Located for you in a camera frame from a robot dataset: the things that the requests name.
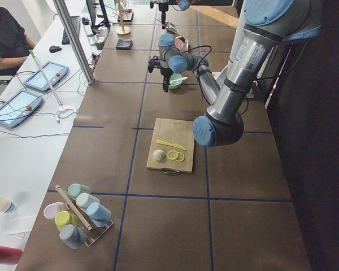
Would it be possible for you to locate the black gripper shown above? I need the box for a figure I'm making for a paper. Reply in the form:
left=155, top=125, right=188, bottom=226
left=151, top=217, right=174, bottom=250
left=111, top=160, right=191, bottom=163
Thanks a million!
left=158, top=2, right=168, bottom=29
left=160, top=67, right=172, bottom=93

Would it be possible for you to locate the white plastic spoon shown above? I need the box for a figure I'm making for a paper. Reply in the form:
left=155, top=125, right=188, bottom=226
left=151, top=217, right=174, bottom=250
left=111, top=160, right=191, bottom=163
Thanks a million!
left=170, top=77, right=187, bottom=85

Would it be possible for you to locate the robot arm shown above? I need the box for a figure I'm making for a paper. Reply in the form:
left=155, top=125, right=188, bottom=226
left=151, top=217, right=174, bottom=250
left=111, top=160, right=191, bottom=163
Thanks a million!
left=150, top=0, right=197, bottom=29
left=154, top=1, right=323, bottom=147

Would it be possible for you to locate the mint green bowl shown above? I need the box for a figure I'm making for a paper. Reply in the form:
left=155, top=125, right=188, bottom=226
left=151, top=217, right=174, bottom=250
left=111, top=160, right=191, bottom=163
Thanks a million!
left=169, top=73, right=182, bottom=89

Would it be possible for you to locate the stainless steel ice scoop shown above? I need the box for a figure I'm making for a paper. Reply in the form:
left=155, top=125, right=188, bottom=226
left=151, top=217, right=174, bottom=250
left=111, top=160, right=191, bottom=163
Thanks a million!
left=157, top=18, right=179, bottom=34

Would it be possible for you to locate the pink bowl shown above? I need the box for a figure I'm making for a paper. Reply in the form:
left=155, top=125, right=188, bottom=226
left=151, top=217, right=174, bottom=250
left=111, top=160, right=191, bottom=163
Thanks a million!
left=175, top=38, right=184, bottom=51

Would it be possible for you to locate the beige plastic tray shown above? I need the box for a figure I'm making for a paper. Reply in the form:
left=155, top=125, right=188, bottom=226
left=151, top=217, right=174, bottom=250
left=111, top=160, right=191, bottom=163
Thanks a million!
left=181, top=40, right=189, bottom=53

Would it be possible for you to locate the wooden paper towel stand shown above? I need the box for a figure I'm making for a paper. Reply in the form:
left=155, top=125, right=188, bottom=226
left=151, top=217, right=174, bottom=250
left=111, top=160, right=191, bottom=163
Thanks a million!
left=116, top=0, right=131, bottom=36

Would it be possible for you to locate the grey folded cloth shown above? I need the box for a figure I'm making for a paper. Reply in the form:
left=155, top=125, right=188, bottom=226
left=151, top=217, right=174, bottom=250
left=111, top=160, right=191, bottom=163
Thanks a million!
left=115, top=38, right=133, bottom=50

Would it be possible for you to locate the bamboo cutting board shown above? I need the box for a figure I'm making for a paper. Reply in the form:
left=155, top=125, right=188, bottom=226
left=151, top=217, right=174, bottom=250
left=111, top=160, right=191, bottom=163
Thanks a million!
left=146, top=118, right=194, bottom=173

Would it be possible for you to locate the yellow plastic knife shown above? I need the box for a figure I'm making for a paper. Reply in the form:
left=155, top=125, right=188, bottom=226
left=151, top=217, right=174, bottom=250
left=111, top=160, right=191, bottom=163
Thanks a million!
left=156, top=139, right=187, bottom=151

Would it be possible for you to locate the upper lemon slice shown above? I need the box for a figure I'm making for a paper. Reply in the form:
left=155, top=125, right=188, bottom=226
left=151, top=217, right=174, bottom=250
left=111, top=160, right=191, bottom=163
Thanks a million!
left=167, top=150, right=179, bottom=160

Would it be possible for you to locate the lemon slice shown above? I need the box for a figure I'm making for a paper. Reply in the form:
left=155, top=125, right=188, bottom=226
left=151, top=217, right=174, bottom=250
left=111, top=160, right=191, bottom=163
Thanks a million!
left=167, top=150, right=179, bottom=160
left=175, top=152, right=185, bottom=163

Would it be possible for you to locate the white steamed bun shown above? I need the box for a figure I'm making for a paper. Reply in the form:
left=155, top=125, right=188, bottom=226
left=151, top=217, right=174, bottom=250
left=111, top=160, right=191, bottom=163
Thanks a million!
left=153, top=149, right=166, bottom=162

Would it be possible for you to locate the lower lemon slice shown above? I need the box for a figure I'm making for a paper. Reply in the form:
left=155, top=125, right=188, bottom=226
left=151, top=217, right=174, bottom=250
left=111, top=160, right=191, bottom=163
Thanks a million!
left=175, top=152, right=185, bottom=163

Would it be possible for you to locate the black keyboard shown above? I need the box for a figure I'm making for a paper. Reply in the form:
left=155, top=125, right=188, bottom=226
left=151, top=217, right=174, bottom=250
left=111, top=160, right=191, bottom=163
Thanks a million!
left=62, top=16, right=82, bottom=46

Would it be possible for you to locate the white stick with hook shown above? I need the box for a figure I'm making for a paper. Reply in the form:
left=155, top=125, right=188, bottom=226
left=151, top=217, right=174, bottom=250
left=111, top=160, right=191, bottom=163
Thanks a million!
left=29, top=50, right=77, bottom=124

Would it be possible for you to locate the far teach pendant tablet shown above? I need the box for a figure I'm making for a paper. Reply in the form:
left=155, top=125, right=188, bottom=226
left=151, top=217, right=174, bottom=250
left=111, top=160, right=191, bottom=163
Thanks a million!
left=23, top=62, right=69, bottom=93

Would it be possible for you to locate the teach pendant tablet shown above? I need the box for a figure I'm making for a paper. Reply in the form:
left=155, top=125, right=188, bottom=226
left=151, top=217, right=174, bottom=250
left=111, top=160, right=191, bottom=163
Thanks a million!
left=0, top=89, right=44, bottom=129
left=23, top=62, right=69, bottom=93

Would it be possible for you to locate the black computer mouse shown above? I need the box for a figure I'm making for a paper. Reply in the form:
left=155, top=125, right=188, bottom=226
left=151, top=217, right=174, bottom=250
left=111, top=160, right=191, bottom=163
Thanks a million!
left=49, top=45, right=62, bottom=53

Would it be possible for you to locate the green pastel cup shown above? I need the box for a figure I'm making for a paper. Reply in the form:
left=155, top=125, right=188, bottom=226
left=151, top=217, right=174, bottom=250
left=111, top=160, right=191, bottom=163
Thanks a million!
left=67, top=183, right=92, bottom=200

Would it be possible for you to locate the white pastel cup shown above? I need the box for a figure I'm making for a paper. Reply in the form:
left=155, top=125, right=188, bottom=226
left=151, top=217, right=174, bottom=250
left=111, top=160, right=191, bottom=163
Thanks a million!
left=76, top=193, right=100, bottom=212

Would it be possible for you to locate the blue pastel cup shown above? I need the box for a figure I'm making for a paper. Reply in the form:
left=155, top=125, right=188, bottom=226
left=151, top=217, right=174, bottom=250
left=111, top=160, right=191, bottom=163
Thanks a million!
left=86, top=202, right=112, bottom=227

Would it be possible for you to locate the person in black shirt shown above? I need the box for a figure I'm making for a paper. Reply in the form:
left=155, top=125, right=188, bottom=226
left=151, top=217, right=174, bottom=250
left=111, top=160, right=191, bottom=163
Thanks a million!
left=0, top=7, right=36, bottom=76

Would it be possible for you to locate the near teach pendant tablet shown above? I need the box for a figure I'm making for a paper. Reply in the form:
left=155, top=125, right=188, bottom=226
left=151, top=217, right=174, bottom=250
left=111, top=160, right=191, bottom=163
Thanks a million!
left=0, top=89, right=44, bottom=129

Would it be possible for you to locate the yellow pastel cup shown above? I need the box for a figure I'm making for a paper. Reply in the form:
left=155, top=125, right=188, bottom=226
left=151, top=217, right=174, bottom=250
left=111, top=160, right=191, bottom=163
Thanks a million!
left=54, top=211, right=78, bottom=231

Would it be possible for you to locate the pink pastel cup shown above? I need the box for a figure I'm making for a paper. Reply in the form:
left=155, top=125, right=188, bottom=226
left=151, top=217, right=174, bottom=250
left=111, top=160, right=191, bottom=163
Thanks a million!
left=43, top=202, right=66, bottom=220

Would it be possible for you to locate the grey pastel cup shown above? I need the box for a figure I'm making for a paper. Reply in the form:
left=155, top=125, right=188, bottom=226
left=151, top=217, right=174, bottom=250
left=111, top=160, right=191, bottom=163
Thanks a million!
left=59, top=224, right=86, bottom=249

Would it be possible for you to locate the paper cup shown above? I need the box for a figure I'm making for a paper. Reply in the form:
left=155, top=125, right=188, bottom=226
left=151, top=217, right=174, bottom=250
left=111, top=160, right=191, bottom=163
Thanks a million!
left=0, top=196, right=16, bottom=213

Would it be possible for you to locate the red bottle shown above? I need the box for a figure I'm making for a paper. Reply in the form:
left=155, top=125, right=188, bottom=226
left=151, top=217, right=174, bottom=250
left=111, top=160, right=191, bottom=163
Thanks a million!
left=0, top=246, right=23, bottom=265

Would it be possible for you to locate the black frame box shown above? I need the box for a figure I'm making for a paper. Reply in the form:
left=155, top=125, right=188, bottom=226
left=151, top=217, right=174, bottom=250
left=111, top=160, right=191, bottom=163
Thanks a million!
left=122, top=9, right=134, bottom=22

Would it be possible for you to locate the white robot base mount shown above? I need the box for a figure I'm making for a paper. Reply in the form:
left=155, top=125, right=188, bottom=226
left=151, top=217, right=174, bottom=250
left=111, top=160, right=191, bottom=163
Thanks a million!
left=212, top=13, right=246, bottom=90

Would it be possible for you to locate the aluminium frame post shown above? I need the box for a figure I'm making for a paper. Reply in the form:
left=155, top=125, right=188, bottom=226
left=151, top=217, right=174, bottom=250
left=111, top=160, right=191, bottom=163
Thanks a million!
left=53, top=0, right=95, bottom=85

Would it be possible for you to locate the white wire cup rack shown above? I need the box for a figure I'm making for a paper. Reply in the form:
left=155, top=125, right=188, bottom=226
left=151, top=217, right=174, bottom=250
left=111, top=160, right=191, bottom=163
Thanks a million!
left=54, top=185, right=114, bottom=248

